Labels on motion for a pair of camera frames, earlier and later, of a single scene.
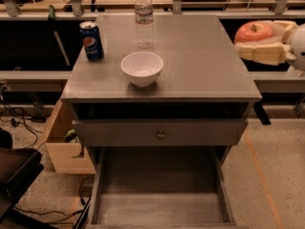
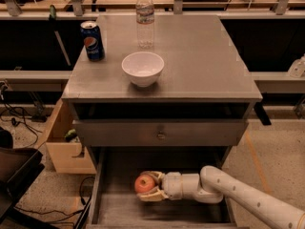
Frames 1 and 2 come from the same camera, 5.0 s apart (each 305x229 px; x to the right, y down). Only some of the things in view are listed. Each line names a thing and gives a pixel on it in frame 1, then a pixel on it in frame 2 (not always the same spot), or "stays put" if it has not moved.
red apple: (254, 31) -> (143, 182)
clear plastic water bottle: (144, 13) stays put
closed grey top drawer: (160, 133) stays put
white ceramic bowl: (143, 68) stays put
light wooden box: (66, 156) stays put
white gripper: (298, 48) -> (172, 185)
